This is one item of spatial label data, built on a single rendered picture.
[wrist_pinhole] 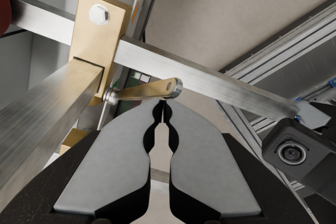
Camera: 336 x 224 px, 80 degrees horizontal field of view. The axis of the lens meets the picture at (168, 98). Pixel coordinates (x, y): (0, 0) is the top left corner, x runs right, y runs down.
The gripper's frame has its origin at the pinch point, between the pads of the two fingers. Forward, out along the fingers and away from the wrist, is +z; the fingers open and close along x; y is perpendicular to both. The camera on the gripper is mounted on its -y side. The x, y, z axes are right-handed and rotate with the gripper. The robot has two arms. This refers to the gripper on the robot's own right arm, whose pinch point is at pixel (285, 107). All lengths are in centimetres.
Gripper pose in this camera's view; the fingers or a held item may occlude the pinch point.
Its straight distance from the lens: 37.3
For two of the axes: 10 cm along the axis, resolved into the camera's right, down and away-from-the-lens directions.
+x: 3.7, -8.2, -4.3
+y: 9.3, 3.3, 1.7
